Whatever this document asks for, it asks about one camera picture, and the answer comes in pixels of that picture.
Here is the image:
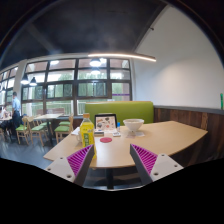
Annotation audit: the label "flat round red coaster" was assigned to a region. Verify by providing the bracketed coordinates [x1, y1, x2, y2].
[99, 136, 113, 144]

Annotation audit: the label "green upholstered bench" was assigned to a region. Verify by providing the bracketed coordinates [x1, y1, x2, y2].
[84, 100, 155, 126]

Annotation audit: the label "long curved ceiling light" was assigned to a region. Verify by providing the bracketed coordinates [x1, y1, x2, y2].
[87, 52, 157, 63]

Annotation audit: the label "black pendant lamps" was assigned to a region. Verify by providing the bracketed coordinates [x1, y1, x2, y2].
[19, 57, 103, 87]

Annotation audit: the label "white bowl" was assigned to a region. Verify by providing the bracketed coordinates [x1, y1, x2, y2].
[122, 118, 145, 132]

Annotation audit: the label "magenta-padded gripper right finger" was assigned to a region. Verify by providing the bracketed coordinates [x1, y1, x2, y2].
[129, 143, 184, 185]

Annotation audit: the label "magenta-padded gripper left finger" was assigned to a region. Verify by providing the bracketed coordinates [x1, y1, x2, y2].
[44, 144, 96, 187]

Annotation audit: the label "wooden chairs with green seats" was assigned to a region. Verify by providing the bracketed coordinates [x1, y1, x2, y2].
[15, 113, 75, 146]

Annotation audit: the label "yellow drink bottle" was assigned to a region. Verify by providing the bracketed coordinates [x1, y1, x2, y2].
[79, 112, 98, 160]

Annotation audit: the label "white printed paper sheet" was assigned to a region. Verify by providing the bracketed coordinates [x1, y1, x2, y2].
[70, 126, 82, 137]

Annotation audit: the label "dark-framed window wall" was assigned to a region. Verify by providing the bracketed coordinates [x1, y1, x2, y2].
[0, 58, 133, 118]

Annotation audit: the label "person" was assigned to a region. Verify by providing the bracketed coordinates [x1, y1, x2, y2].
[11, 91, 22, 133]
[0, 105, 10, 132]

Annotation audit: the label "wooden dining table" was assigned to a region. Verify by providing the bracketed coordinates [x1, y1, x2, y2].
[33, 113, 64, 145]

